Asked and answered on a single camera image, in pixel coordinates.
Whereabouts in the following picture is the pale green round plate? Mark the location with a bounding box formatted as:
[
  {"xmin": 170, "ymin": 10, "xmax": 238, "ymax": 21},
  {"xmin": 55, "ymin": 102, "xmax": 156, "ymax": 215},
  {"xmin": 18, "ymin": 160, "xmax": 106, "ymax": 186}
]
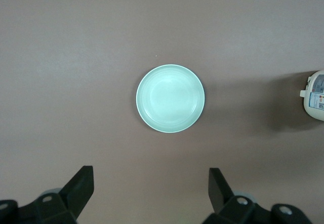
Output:
[{"xmin": 136, "ymin": 64, "xmax": 206, "ymax": 134}]

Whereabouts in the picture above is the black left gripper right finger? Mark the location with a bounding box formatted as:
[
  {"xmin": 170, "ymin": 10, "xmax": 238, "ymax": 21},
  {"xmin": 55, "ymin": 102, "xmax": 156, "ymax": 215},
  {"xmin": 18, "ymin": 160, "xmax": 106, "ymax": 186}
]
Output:
[{"xmin": 202, "ymin": 167, "xmax": 312, "ymax": 224}]

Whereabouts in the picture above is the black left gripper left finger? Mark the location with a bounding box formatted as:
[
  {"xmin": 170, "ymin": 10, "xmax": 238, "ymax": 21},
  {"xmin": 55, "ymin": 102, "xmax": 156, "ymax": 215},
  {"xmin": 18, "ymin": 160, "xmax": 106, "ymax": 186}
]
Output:
[{"xmin": 0, "ymin": 165, "xmax": 95, "ymax": 224}]

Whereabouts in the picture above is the cream rice cooker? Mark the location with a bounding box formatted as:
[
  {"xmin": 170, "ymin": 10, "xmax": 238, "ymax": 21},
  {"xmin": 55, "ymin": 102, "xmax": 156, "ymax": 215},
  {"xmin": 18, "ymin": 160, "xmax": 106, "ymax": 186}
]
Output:
[{"xmin": 300, "ymin": 69, "xmax": 324, "ymax": 122}]

